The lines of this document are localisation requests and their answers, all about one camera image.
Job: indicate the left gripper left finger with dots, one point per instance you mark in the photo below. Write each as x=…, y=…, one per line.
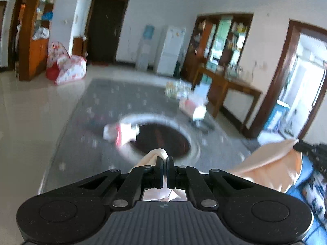
x=133, y=185

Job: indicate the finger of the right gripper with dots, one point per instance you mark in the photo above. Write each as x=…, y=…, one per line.
x=302, y=147

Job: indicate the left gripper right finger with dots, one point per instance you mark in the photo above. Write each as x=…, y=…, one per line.
x=192, y=182

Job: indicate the cream white garment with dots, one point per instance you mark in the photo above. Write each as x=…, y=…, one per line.
x=273, y=165

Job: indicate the round black induction hotplate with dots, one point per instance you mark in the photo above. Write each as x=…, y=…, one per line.
x=157, y=136

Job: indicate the white and pink glove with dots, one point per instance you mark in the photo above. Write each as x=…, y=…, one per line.
x=121, y=133

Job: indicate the black framed tablet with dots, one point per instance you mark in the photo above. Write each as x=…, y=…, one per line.
x=202, y=125

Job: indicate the grey star pattern tablecloth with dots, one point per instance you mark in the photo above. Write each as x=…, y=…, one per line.
x=81, y=151

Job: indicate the white tissue box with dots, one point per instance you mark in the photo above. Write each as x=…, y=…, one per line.
x=192, y=110

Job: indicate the wooden side table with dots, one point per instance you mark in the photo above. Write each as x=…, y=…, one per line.
x=224, y=85

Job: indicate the water dispenser with blue bottle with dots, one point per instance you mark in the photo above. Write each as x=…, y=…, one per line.
x=144, y=50

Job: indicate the white refrigerator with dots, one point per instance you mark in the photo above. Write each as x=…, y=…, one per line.
x=168, y=50

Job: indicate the dark wooden door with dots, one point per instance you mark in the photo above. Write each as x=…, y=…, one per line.
x=103, y=29

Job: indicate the wooden shelf cabinet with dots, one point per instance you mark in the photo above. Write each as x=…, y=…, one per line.
x=32, y=54

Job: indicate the wooden glass wall cabinet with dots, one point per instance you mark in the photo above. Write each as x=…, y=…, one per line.
x=216, y=42

